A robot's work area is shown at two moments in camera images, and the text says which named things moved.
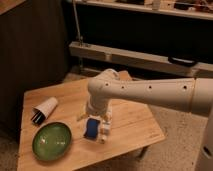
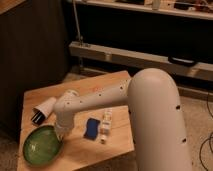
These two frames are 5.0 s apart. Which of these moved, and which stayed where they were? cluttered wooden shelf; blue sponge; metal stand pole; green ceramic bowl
Moved: green ceramic bowl
Stayed: metal stand pole; blue sponge; cluttered wooden shelf
